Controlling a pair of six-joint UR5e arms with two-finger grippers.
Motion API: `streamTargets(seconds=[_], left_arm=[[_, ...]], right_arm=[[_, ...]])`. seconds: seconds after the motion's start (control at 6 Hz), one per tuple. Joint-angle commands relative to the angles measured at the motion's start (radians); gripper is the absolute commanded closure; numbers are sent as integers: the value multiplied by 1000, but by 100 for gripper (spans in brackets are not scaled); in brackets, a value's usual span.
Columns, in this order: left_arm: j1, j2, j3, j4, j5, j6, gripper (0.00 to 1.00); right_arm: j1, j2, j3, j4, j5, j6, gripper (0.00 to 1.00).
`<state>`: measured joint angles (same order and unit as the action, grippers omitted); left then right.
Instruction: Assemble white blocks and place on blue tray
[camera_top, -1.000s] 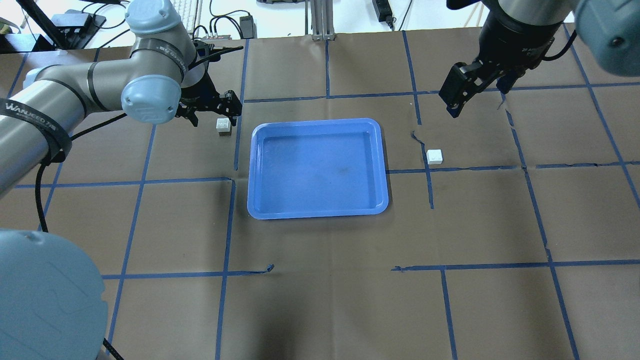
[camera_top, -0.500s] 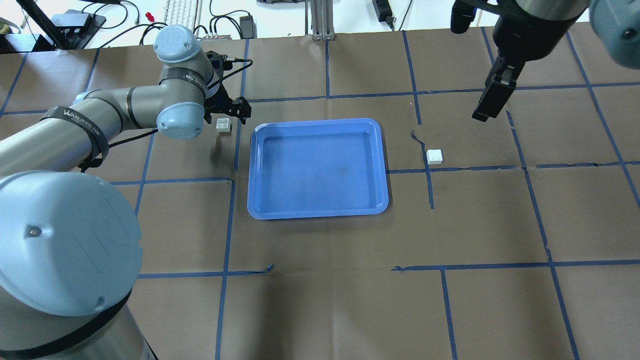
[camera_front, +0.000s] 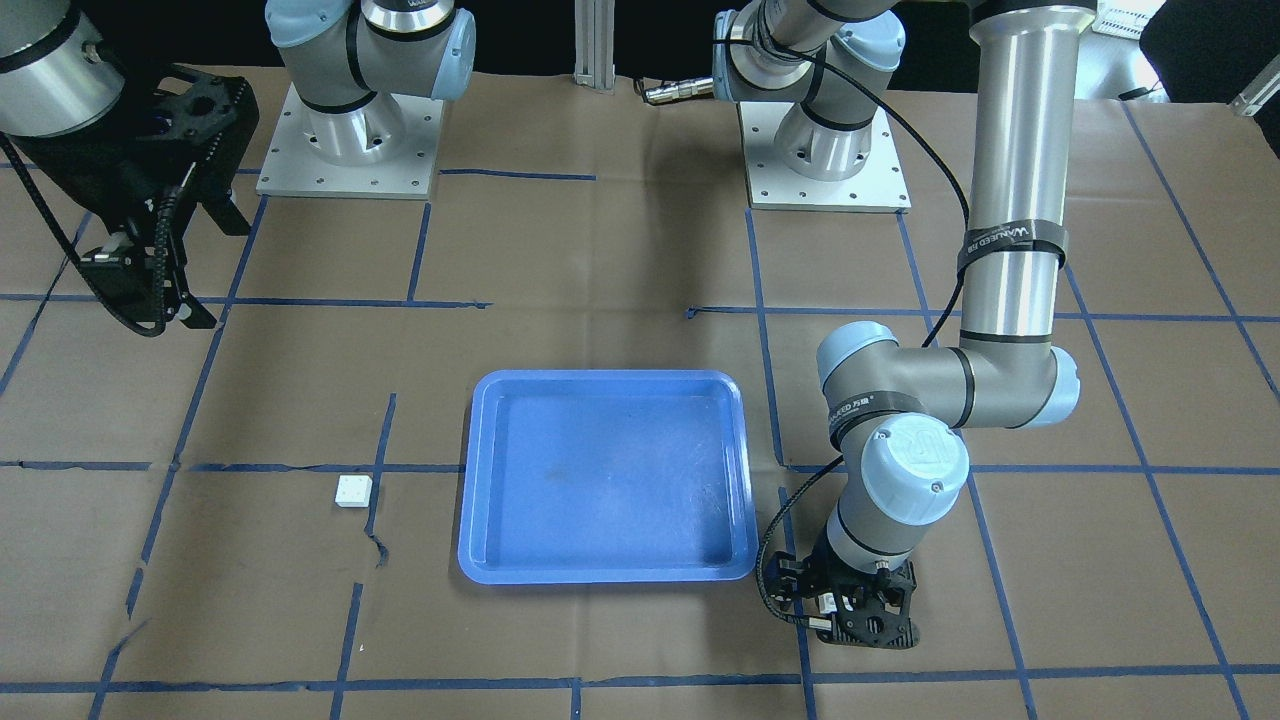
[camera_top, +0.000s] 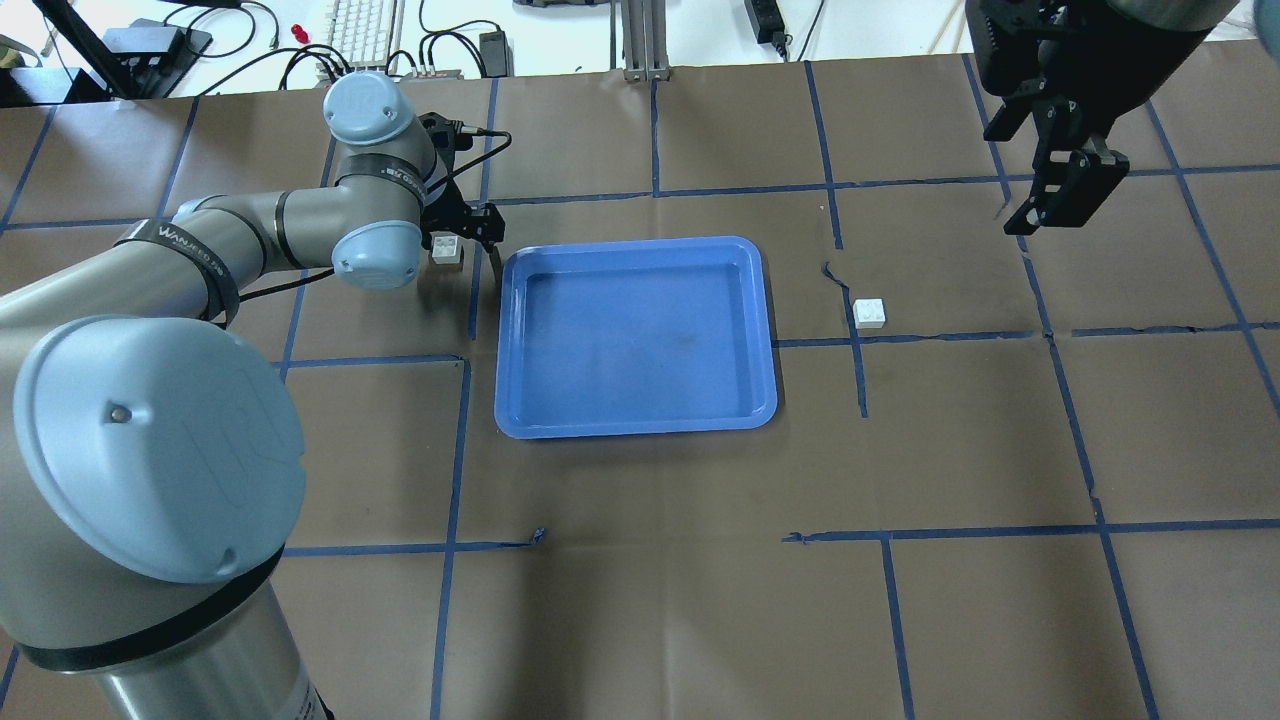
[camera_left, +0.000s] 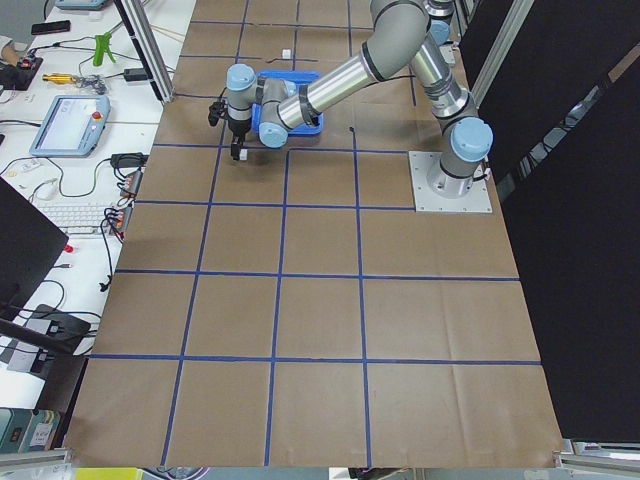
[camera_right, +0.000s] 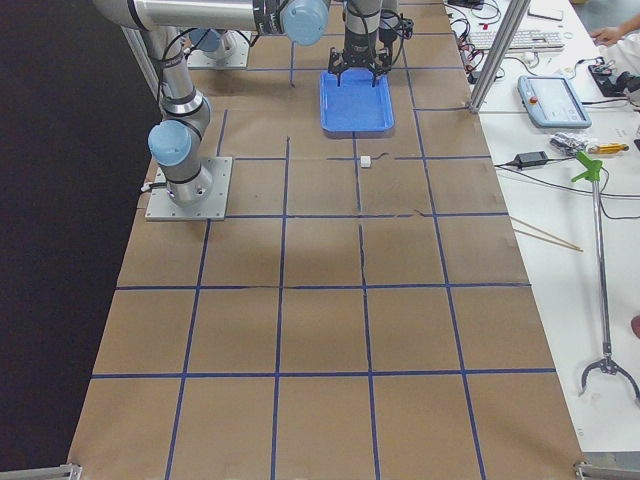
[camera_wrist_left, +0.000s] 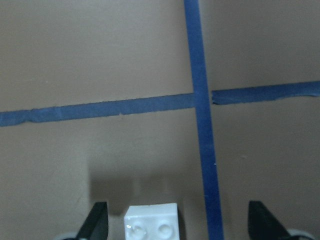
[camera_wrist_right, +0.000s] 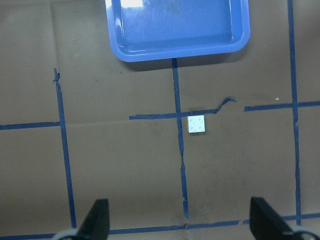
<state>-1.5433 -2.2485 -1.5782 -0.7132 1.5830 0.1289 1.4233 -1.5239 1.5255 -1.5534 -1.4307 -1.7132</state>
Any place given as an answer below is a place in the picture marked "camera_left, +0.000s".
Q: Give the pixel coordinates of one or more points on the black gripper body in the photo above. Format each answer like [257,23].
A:
[238,128]

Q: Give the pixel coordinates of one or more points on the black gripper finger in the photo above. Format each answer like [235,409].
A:
[235,149]

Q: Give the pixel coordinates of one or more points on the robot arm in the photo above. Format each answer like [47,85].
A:
[403,36]
[442,35]

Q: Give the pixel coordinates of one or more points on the blue plastic tray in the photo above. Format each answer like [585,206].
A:
[281,107]

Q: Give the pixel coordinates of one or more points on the black usb hub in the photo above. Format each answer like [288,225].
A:
[129,186]

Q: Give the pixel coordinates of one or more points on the black power adapter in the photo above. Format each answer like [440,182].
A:
[135,75]

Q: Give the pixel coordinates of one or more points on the teach pendant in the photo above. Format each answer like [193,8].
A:
[72,127]

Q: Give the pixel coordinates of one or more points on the white keyboard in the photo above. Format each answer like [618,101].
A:
[79,219]

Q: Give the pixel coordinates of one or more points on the yellow tool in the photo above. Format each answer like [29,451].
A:
[60,79]

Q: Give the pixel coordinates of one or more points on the black phone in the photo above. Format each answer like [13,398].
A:
[47,28]

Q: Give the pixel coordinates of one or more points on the black monitor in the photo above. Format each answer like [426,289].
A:
[30,246]

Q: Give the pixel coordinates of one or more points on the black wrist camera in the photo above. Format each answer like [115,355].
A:
[217,112]

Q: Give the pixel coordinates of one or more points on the aluminium frame post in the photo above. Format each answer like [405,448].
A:
[139,29]

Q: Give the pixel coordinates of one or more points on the green handled reach grabber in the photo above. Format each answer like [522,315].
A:
[102,49]

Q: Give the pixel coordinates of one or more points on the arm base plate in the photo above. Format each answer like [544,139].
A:
[436,192]

